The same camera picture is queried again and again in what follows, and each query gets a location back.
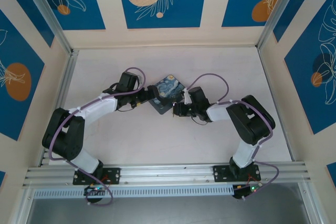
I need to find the starry night print box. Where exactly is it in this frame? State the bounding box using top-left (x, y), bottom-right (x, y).
top-left (148, 73), bottom-right (188, 116)

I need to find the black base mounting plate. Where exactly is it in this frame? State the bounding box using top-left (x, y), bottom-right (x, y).
top-left (72, 167), bottom-right (121, 185)
top-left (212, 165), bottom-right (262, 183)

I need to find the grey metal sheet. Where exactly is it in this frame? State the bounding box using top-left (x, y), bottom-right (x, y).
top-left (26, 182), bottom-right (322, 224)

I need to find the small circuit board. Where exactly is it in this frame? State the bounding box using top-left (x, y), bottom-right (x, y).
top-left (233, 183), bottom-right (264, 200)
top-left (83, 185), bottom-right (109, 196)

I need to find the purple cable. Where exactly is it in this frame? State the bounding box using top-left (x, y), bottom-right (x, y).
top-left (185, 73), bottom-right (280, 201)
top-left (48, 67), bottom-right (146, 206)

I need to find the thin black cable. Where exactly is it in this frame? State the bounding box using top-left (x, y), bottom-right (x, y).
top-left (117, 102), bottom-right (140, 112)
top-left (190, 115), bottom-right (208, 126)

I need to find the aluminium table edge rail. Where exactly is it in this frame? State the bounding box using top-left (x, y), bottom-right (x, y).
top-left (256, 47), bottom-right (296, 162)
top-left (38, 49), bottom-right (80, 167)

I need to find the wide aluminium extrusion rail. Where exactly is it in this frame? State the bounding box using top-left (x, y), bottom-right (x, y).
top-left (23, 161), bottom-right (312, 187)

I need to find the grey slotted cable duct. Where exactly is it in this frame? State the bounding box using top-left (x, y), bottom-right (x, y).
top-left (33, 183), bottom-right (236, 199)

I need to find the aluminium frame post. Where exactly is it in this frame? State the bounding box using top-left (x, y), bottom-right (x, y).
top-left (18, 0), bottom-right (74, 54)
top-left (256, 0), bottom-right (302, 50)

